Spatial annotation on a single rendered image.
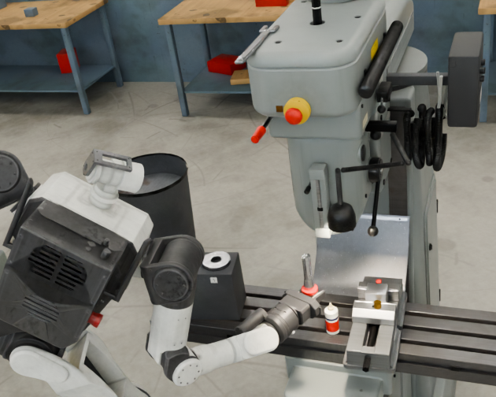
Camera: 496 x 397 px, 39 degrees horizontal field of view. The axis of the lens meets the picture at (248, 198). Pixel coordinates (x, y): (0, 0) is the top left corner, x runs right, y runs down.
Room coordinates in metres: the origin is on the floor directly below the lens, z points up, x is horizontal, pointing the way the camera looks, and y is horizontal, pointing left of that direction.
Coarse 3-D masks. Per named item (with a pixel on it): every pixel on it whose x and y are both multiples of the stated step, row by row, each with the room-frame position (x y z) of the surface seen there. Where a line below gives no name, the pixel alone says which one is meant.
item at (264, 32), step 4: (264, 28) 1.65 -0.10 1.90; (272, 28) 1.64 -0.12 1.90; (276, 28) 1.64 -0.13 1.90; (260, 32) 1.64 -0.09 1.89; (264, 32) 1.62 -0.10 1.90; (268, 32) 1.62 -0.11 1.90; (272, 32) 1.63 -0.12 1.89; (260, 36) 1.59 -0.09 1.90; (264, 36) 1.59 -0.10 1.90; (256, 40) 1.57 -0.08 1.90; (260, 40) 1.57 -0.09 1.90; (252, 44) 1.55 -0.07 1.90; (256, 44) 1.54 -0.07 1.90; (260, 44) 1.55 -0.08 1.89; (248, 48) 1.52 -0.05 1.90; (252, 48) 1.52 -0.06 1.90; (256, 48) 1.53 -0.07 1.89; (244, 52) 1.50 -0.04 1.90; (248, 52) 1.50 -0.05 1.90; (252, 52) 1.50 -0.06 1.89; (240, 56) 1.48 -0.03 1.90; (244, 56) 1.47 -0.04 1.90; (248, 56) 1.48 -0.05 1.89; (236, 60) 1.46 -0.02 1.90; (240, 60) 1.45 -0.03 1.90; (244, 60) 1.45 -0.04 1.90; (236, 64) 1.45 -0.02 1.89
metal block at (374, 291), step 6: (366, 288) 1.62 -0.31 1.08; (372, 288) 1.61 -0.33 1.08; (378, 288) 1.61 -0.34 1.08; (384, 288) 1.61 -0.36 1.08; (366, 294) 1.60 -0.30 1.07; (372, 294) 1.59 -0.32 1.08; (378, 294) 1.59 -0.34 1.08; (384, 294) 1.58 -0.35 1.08; (366, 300) 1.60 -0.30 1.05; (372, 300) 1.59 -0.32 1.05; (384, 300) 1.58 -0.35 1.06
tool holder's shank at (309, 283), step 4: (304, 256) 1.56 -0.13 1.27; (308, 256) 1.55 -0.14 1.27; (304, 260) 1.55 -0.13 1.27; (308, 260) 1.55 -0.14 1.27; (304, 264) 1.55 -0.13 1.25; (308, 264) 1.55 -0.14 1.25; (304, 268) 1.55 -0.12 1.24; (308, 268) 1.55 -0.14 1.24; (304, 272) 1.55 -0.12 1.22; (308, 272) 1.55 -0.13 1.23; (304, 276) 1.56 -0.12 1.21; (308, 276) 1.55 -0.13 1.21; (312, 276) 1.55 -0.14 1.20; (304, 280) 1.56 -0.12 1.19; (308, 280) 1.55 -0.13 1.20; (312, 280) 1.55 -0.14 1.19; (304, 284) 1.55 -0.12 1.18; (308, 284) 1.55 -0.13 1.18; (312, 284) 1.55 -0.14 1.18; (308, 288) 1.55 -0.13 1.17; (312, 288) 1.55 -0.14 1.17
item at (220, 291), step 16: (208, 256) 1.82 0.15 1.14; (224, 256) 1.81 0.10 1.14; (208, 272) 1.76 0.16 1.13; (224, 272) 1.74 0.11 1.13; (240, 272) 1.82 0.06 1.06; (208, 288) 1.75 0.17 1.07; (224, 288) 1.73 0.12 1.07; (240, 288) 1.79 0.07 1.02; (208, 304) 1.75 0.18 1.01; (224, 304) 1.74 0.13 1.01; (240, 304) 1.76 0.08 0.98
